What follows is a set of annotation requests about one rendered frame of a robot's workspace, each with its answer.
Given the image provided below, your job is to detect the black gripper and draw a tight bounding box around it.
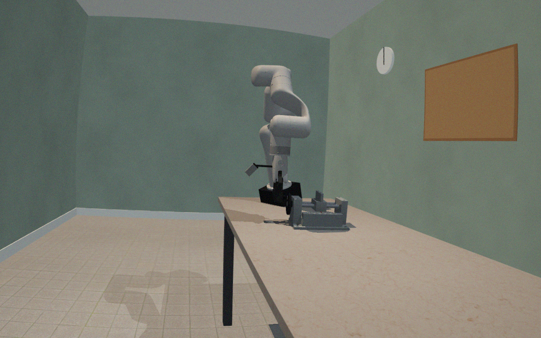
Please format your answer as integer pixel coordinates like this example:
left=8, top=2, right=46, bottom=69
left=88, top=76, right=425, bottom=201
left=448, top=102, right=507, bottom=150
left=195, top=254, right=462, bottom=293
left=270, top=154, right=290, bottom=202

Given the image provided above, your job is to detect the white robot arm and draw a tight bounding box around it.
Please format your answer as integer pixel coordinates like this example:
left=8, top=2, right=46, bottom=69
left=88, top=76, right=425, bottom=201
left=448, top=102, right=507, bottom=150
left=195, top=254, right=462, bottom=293
left=245, top=65, right=311, bottom=191

